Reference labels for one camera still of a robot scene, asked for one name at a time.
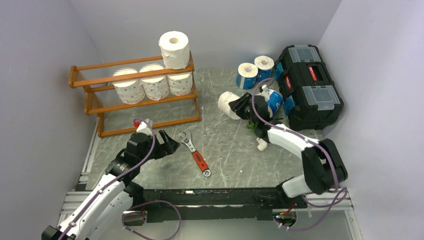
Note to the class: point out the black plastic toolbox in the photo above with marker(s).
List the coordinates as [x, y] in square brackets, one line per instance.
[310, 97]

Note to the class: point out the orange wooden shelf rack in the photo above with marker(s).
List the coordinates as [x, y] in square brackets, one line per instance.
[99, 91]

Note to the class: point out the red handled adjustable wrench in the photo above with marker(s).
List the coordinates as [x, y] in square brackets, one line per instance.
[198, 158]

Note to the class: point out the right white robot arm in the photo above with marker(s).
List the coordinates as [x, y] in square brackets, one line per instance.
[322, 166]

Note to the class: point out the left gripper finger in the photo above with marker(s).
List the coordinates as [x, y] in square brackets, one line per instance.
[167, 140]
[171, 146]

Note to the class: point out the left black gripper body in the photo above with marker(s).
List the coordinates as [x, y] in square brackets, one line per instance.
[159, 150]

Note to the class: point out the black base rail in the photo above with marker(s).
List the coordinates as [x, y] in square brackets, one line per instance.
[260, 203]

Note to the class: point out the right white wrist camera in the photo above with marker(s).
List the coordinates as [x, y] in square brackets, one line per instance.
[264, 91]

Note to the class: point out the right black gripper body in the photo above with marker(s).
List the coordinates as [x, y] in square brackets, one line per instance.
[252, 120]

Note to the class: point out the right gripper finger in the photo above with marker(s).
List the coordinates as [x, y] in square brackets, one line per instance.
[242, 103]
[243, 111]

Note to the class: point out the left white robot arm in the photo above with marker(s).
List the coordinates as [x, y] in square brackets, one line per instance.
[116, 192]

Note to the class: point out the blue roll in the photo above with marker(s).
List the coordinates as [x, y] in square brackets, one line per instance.
[246, 76]
[265, 66]
[274, 102]

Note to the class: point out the dotted white roll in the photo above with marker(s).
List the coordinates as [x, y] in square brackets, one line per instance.
[129, 91]
[155, 87]
[180, 84]

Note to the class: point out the plain white paper roll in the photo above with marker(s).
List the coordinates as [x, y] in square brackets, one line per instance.
[175, 50]

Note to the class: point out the dotted white roll front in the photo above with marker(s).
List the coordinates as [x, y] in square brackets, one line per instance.
[155, 87]

